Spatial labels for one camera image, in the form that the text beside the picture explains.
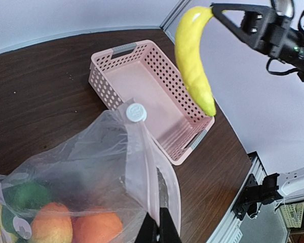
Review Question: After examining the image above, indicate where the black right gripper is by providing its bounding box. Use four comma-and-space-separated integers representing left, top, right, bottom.
211, 3, 293, 60

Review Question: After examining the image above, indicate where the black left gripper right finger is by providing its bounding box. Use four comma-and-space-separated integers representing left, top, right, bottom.
159, 208, 181, 243

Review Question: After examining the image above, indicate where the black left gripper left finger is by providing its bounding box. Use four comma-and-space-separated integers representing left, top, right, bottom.
135, 213, 159, 243

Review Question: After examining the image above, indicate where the orange toy orange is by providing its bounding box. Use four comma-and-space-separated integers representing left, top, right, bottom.
73, 213, 123, 242

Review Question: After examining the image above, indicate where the yellow toy banana bunch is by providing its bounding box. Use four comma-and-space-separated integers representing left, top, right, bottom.
175, 6, 216, 117

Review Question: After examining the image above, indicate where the clear zip top bag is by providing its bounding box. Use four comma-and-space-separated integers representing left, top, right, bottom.
0, 100, 181, 242

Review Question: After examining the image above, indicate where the green orange toy mango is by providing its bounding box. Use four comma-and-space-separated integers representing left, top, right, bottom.
29, 202, 73, 242

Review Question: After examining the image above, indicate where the pink perforated plastic basket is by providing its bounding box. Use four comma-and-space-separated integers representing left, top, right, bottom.
89, 40, 215, 166

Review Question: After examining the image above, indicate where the green toy bell pepper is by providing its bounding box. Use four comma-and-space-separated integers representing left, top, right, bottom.
2, 182, 52, 233

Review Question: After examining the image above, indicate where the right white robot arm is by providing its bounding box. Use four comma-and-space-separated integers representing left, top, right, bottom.
211, 3, 304, 82

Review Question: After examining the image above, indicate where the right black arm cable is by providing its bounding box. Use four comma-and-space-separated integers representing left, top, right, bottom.
265, 57, 299, 76

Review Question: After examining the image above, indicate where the front aluminium rail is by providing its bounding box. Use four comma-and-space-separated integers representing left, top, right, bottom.
207, 151, 292, 243

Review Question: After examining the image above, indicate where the right aluminium frame post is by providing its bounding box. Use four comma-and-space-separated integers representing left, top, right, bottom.
160, 0, 191, 31

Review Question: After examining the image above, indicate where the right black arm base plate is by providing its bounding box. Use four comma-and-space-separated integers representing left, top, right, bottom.
233, 173, 283, 221

